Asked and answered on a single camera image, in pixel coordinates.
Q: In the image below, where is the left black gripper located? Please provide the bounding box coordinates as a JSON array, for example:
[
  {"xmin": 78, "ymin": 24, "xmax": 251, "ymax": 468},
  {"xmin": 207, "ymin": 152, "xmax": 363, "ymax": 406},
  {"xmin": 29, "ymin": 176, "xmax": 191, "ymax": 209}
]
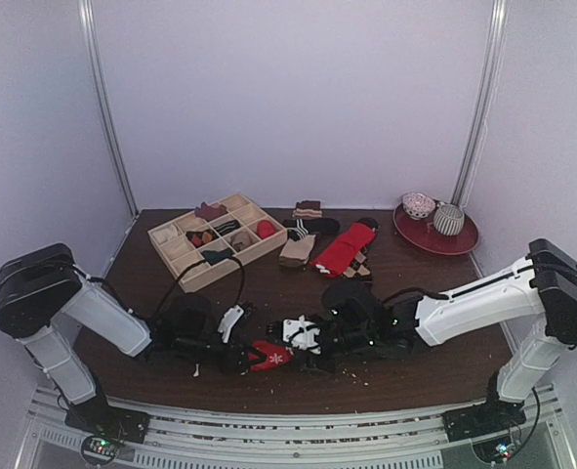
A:
[{"xmin": 176, "ymin": 333, "xmax": 264, "ymax": 376}]

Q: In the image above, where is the red sock with stripes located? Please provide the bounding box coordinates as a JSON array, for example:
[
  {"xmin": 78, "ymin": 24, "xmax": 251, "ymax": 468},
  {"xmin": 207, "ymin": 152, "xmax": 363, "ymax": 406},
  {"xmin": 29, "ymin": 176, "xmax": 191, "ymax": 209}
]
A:
[{"xmin": 248, "ymin": 340, "xmax": 292, "ymax": 371}]

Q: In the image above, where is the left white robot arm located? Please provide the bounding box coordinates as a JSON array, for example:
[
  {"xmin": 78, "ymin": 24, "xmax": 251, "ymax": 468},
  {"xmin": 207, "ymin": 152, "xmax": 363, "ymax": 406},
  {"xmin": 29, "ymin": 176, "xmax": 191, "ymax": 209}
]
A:
[{"xmin": 0, "ymin": 243, "xmax": 267, "ymax": 434}]

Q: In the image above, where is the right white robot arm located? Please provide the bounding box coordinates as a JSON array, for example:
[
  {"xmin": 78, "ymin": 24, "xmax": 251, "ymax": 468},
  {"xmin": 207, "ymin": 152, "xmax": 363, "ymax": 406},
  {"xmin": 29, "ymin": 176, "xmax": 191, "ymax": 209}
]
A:
[{"xmin": 267, "ymin": 238, "xmax": 577, "ymax": 432}]

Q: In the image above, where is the red folded sock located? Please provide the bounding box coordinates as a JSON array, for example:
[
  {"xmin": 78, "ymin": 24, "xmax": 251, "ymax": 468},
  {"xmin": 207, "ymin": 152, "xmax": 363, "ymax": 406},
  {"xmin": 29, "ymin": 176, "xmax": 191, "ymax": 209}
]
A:
[{"xmin": 310, "ymin": 221, "xmax": 377, "ymax": 278}]

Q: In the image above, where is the teal sock in box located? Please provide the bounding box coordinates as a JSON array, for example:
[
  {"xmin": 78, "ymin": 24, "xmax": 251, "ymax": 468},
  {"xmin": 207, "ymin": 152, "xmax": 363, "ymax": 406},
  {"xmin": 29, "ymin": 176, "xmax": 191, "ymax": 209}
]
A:
[{"xmin": 201, "ymin": 248, "xmax": 233, "ymax": 266}]

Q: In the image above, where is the beige brown folded sock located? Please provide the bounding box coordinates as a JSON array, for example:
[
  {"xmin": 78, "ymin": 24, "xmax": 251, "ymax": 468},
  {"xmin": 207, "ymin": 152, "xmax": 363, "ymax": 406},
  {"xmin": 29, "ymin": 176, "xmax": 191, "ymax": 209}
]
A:
[{"xmin": 278, "ymin": 234, "xmax": 316, "ymax": 269}]

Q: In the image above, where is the beige sock in box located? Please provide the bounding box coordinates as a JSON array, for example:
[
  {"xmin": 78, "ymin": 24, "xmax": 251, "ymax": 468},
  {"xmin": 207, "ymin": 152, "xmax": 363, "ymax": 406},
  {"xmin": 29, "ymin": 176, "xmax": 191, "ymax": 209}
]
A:
[{"xmin": 229, "ymin": 230, "xmax": 258, "ymax": 252}]

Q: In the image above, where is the wooden compartment box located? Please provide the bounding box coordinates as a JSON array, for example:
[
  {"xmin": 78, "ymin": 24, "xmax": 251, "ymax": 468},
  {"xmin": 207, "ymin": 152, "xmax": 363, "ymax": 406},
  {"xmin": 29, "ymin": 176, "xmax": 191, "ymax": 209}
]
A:
[{"xmin": 147, "ymin": 193, "xmax": 288, "ymax": 292}]

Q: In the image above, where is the strawberry pattern sock in box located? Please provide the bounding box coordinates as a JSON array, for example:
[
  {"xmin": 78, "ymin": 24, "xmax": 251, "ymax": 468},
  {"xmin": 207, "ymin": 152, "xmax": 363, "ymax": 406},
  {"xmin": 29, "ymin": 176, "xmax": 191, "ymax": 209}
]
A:
[{"xmin": 185, "ymin": 229, "xmax": 217, "ymax": 248}]

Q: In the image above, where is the black white striped sock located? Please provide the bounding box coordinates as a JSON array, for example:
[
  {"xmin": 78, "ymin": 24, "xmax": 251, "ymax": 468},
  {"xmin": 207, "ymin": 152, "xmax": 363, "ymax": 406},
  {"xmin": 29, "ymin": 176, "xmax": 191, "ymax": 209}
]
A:
[{"xmin": 282, "ymin": 217, "xmax": 340, "ymax": 241}]

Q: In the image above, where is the black striped sock in box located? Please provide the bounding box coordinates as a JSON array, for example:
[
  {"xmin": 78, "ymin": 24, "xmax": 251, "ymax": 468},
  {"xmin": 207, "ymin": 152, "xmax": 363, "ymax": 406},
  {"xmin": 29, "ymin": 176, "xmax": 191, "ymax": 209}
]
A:
[{"xmin": 215, "ymin": 220, "xmax": 241, "ymax": 236}]

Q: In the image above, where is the red rolled sock in box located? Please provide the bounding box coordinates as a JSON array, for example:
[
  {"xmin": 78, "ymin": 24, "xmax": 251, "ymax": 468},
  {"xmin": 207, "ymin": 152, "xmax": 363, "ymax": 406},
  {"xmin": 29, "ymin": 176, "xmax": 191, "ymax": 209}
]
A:
[{"xmin": 257, "ymin": 220, "xmax": 276, "ymax": 239}]

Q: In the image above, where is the brown striped folded sock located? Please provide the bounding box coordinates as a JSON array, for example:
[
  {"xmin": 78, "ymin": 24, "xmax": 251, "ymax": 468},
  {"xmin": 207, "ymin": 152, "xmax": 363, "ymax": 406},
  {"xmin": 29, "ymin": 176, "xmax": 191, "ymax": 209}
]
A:
[{"xmin": 292, "ymin": 200, "xmax": 323, "ymax": 219}]

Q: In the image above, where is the purple sock in box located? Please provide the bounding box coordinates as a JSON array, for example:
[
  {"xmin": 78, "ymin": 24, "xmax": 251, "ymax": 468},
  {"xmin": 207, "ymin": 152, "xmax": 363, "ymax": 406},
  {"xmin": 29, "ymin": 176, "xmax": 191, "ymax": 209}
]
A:
[{"xmin": 194, "ymin": 202, "xmax": 227, "ymax": 222}]

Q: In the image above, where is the red plate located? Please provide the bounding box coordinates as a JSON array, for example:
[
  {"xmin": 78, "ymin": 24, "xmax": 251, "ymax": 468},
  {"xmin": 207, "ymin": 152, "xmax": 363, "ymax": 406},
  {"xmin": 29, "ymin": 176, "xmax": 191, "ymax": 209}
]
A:
[{"xmin": 392, "ymin": 204, "xmax": 479, "ymax": 256}]

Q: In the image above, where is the dotted white bowl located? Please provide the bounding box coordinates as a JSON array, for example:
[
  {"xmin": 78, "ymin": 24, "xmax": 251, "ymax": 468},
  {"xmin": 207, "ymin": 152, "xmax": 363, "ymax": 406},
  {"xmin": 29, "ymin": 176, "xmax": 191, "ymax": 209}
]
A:
[{"xmin": 401, "ymin": 192, "xmax": 436, "ymax": 220}]

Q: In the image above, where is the striped ceramic cup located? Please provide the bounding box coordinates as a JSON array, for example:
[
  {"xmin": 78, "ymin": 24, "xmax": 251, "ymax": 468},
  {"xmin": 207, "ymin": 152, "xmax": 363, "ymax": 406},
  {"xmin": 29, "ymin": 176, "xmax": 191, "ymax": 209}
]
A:
[{"xmin": 433, "ymin": 203, "xmax": 465, "ymax": 236}]

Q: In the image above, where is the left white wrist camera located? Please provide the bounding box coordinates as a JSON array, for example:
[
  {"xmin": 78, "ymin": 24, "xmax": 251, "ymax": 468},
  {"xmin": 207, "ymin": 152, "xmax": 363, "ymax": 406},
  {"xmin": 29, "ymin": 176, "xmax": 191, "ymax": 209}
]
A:
[{"xmin": 217, "ymin": 305, "xmax": 245, "ymax": 344}]

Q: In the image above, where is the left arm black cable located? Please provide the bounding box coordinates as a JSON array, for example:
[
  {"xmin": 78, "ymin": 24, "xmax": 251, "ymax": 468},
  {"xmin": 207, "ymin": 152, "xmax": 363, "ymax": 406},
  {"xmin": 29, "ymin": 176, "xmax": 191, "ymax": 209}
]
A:
[{"xmin": 155, "ymin": 254, "xmax": 247, "ymax": 319}]

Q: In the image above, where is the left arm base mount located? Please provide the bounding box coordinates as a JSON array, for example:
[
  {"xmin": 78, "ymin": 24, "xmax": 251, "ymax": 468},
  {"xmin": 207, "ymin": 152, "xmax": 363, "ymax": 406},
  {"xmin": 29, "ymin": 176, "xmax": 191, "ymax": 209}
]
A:
[{"xmin": 64, "ymin": 404, "xmax": 150, "ymax": 467}]

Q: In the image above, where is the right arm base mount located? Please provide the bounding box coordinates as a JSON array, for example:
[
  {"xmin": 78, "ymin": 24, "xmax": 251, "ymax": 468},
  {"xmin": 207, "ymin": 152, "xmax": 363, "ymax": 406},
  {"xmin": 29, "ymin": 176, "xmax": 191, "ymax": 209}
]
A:
[{"xmin": 442, "ymin": 403, "xmax": 526, "ymax": 465}]

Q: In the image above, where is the front aluminium rail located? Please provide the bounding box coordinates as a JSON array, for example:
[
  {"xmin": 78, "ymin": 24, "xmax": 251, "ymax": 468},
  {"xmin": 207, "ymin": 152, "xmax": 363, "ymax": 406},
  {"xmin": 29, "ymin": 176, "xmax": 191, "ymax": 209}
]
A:
[{"xmin": 11, "ymin": 386, "xmax": 577, "ymax": 468}]

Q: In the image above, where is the left aluminium frame post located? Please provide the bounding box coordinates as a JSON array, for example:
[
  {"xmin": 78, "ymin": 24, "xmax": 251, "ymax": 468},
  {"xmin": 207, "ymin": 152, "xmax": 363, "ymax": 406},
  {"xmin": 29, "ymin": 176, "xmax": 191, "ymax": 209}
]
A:
[{"xmin": 78, "ymin": 0, "xmax": 140, "ymax": 218}]

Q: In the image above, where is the aluminium frame post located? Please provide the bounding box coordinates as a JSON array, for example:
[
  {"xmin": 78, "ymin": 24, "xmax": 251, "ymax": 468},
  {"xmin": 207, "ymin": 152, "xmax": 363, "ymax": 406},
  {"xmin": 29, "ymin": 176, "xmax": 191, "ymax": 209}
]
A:
[
  {"xmin": 78, "ymin": 0, "xmax": 140, "ymax": 218},
  {"xmin": 451, "ymin": 0, "xmax": 509, "ymax": 208}
]

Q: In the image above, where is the right aluminium frame post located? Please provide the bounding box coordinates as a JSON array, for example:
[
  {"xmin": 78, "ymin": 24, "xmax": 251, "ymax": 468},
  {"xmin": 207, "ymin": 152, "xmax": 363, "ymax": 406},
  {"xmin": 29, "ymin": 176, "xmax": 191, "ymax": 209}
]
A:
[{"xmin": 451, "ymin": 0, "xmax": 509, "ymax": 208}]

